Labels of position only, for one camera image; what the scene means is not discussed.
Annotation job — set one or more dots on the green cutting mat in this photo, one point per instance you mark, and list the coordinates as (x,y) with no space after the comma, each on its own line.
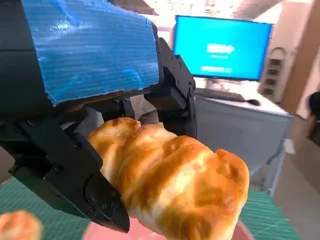
(270,220)

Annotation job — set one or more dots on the person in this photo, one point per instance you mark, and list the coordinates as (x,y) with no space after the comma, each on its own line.
(315,112)

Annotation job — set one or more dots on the black keyboard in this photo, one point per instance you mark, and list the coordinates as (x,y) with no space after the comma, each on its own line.
(222,95)

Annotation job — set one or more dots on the wooden arched rack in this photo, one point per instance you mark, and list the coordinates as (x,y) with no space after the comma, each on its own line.
(273,75)

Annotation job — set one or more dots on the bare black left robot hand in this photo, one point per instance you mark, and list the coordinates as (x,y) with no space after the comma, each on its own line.
(87,55)

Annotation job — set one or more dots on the round bread bun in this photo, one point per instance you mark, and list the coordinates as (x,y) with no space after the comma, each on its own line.
(20,226)

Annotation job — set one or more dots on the pink bowl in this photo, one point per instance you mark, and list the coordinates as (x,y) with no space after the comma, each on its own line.
(100,234)

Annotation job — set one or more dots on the monitor with blue screen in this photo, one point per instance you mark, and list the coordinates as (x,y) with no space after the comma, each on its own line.
(222,47)

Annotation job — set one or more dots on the white covered desk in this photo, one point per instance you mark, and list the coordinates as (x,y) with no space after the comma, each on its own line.
(237,130)

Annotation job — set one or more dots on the black computer mouse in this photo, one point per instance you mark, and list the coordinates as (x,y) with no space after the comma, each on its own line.
(253,102)

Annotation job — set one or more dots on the long twisted bread loaf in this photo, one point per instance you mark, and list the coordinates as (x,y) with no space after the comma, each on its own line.
(175,175)

